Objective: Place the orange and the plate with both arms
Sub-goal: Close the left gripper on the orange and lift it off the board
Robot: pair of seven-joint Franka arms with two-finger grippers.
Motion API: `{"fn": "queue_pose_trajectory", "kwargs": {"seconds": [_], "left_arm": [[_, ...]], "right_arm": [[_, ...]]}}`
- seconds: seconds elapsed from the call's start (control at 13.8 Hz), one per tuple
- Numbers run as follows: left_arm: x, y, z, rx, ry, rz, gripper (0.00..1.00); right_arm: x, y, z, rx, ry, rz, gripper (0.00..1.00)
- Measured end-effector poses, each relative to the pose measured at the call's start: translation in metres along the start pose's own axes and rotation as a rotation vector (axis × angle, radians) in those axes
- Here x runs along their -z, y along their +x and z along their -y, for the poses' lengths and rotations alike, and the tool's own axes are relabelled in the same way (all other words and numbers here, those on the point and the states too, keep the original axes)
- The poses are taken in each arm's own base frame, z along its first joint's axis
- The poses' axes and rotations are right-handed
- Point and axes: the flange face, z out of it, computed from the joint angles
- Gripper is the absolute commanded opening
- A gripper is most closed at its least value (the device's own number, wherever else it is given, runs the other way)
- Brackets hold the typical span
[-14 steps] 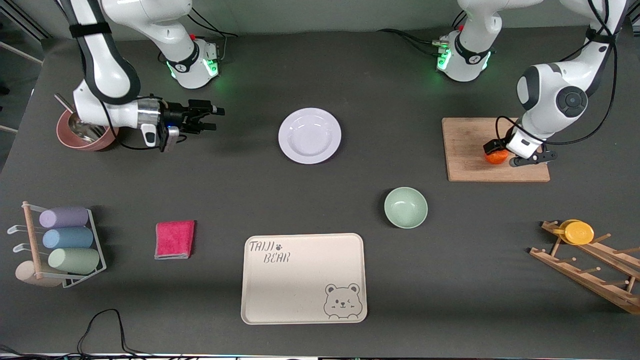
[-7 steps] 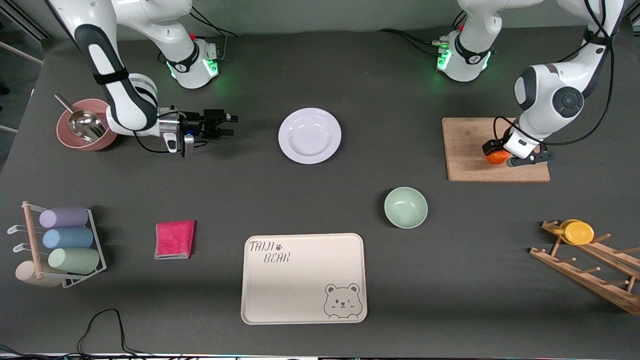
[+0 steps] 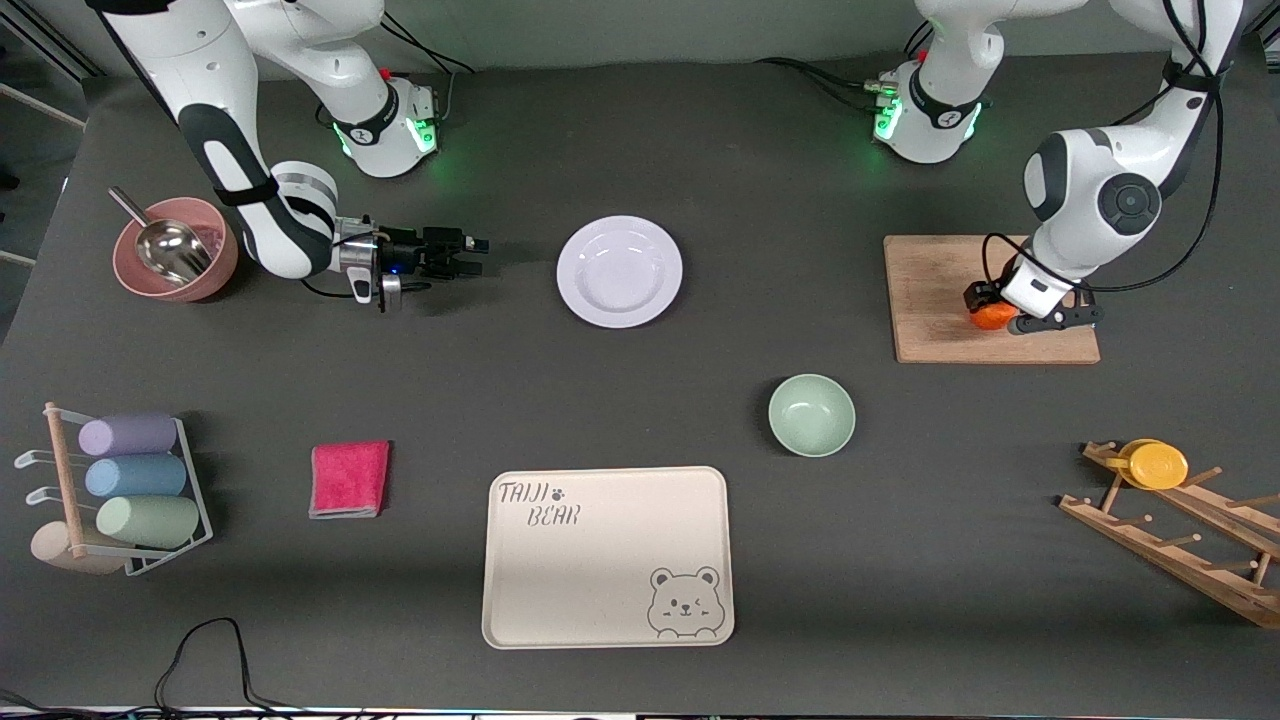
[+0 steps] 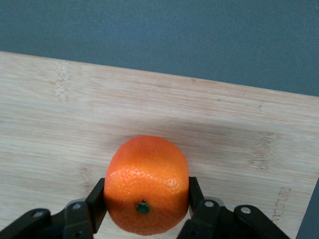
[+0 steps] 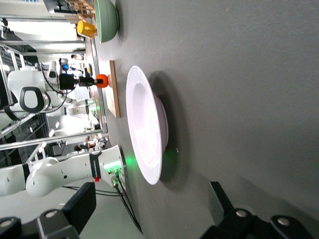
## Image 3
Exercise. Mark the pink folded cloth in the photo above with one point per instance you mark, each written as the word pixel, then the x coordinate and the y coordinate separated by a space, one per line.
pixel 350 480

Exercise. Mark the yellow cup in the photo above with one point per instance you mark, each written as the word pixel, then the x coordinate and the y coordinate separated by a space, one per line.
pixel 1158 466

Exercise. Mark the wooden cutting board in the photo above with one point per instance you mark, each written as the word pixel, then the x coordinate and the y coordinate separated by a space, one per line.
pixel 930 330

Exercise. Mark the pink bowl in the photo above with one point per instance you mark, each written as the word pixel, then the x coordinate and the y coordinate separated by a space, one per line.
pixel 218 270

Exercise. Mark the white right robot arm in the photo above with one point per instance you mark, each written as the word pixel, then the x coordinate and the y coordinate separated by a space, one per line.
pixel 200 80

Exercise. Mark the wooden rod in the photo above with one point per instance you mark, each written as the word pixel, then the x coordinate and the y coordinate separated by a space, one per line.
pixel 62 460

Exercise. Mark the blue cup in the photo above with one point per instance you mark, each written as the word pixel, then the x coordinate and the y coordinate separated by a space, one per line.
pixel 135 477

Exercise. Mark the cream tray with bear print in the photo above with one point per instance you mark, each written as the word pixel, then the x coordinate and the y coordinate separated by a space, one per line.
pixel 600 570

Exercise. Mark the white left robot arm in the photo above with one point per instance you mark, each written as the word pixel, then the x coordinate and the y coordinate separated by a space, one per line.
pixel 1090 190

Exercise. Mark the metal scoop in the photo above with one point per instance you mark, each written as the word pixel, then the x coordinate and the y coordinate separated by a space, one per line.
pixel 170 250

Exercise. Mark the orange fruit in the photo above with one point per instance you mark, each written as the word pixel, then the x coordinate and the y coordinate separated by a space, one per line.
pixel 992 319

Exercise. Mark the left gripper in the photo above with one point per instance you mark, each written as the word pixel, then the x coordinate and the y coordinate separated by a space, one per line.
pixel 977 296

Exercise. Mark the beige cup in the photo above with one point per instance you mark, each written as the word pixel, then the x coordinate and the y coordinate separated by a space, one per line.
pixel 55 550

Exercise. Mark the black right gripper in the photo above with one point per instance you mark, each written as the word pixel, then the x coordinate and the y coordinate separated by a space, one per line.
pixel 405 250

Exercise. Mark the purple cup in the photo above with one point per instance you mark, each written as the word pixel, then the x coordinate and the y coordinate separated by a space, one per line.
pixel 128 435

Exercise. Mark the light green bowl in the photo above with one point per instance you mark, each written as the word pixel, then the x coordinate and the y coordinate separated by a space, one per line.
pixel 812 415

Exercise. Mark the green cup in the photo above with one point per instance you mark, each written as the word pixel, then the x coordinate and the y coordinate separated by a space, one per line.
pixel 148 522

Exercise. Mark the wooden peg rack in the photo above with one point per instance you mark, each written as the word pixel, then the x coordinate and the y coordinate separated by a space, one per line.
pixel 1150 545

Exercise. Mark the white round plate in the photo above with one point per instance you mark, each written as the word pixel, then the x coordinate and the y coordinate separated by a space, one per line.
pixel 620 272

